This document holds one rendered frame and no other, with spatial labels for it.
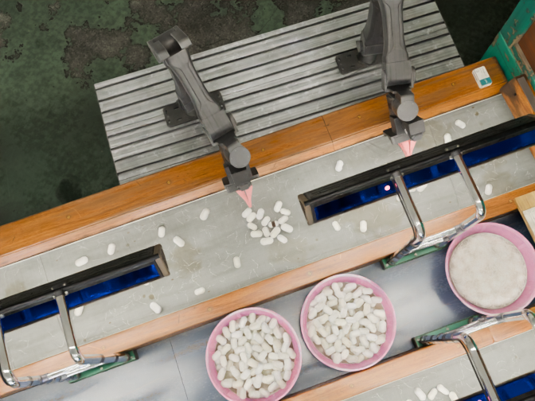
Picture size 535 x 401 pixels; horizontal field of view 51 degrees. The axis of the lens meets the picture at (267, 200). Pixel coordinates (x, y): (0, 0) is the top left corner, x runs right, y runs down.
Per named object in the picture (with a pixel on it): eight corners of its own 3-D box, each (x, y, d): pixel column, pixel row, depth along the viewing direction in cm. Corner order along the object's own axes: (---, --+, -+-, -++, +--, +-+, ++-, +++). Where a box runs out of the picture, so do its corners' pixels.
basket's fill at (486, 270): (432, 250, 169) (437, 247, 164) (501, 225, 171) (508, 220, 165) (463, 321, 164) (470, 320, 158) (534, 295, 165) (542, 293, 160)
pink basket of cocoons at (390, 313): (281, 318, 166) (280, 316, 157) (347, 259, 170) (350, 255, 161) (341, 390, 161) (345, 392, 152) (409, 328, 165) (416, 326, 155)
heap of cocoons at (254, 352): (205, 330, 165) (201, 329, 159) (279, 302, 167) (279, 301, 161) (229, 410, 159) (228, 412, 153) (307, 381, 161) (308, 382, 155)
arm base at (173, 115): (224, 99, 177) (217, 80, 179) (162, 118, 176) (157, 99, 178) (226, 110, 185) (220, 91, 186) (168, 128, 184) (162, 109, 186)
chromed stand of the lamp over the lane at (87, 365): (58, 320, 168) (-21, 310, 125) (122, 297, 169) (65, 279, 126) (73, 383, 164) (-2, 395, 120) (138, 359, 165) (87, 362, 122)
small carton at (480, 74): (471, 72, 175) (474, 69, 173) (482, 68, 175) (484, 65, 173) (479, 88, 174) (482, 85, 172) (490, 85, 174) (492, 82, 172)
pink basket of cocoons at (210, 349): (198, 327, 166) (193, 326, 157) (283, 297, 168) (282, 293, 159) (226, 418, 160) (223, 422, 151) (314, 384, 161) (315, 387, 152)
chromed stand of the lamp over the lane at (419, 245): (359, 212, 174) (384, 168, 131) (419, 192, 175) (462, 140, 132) (383, 270, 169) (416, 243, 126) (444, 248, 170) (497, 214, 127)
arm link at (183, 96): (208, 106, 175) (181, 38, 145) (189, 117, 174) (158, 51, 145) (198, 92, 178) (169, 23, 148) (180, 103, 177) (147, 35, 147)
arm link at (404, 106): (425, 118, 148) (425, 74, 143) (393, 122, 148) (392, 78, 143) (412, 106, 159) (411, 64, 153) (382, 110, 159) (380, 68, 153)
